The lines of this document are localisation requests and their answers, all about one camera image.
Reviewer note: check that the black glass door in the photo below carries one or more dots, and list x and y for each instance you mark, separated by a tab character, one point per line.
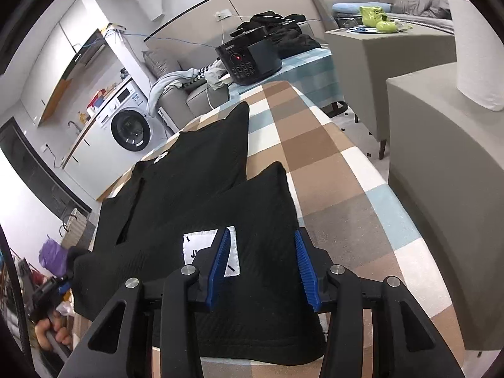
35	165

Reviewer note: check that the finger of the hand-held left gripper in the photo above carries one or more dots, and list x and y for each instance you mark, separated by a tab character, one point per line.
66	283

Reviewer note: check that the teal checked cloth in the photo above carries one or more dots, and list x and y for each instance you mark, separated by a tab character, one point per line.
311	75

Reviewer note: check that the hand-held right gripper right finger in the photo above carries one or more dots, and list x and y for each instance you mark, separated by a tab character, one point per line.
305	267

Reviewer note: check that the white kitchen counter cabinet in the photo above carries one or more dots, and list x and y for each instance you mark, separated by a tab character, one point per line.
94	153

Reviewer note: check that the small grey sofa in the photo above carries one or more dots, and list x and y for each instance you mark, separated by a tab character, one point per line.
201	98

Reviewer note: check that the light blue pillow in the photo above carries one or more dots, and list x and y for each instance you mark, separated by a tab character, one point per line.
354	8

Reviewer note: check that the crumpled white cloth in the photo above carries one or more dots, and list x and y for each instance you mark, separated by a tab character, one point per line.
214	73

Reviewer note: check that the white power strip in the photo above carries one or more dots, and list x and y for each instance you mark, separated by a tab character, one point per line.
225	80

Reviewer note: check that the grey blanket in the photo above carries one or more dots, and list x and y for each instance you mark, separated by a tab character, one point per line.
421	6

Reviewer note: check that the pile of black clothes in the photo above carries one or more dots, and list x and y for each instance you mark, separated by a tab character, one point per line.
287	33

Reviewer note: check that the grey white garment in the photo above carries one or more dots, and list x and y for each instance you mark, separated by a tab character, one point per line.
165	82

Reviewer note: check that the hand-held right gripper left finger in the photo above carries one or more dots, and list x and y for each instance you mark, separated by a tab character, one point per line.
218	267

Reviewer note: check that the tall grey cabinet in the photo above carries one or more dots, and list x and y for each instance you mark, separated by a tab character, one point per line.
441	165

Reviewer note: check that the grey ribbed basket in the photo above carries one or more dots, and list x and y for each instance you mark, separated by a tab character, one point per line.
75	228

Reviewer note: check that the black knit garment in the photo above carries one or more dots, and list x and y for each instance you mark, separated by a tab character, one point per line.
197	165

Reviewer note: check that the low grey cabinet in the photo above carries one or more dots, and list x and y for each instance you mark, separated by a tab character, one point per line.
370	71

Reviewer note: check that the white wall socket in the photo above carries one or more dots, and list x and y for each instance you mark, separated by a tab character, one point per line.
223	14

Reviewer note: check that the black range hood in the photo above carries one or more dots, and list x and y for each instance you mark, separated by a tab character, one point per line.
78	61

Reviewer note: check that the green plush toy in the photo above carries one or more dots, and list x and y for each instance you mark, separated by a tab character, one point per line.
376	17

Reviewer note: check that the brown blue checked tablecloth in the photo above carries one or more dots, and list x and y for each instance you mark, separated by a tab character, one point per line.
315	157

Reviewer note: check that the red box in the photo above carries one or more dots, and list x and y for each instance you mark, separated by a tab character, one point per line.
97	99

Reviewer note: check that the person's left hand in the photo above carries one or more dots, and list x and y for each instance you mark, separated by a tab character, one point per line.
55	334

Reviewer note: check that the houndstooth cloth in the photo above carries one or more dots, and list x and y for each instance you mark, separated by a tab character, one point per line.
195	77

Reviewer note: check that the purple bag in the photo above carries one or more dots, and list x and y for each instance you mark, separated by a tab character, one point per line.
53	256

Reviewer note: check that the white paper towel roll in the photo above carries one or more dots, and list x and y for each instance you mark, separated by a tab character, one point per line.
476	55

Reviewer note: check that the white washing machine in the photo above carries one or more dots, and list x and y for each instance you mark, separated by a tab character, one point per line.
130	130

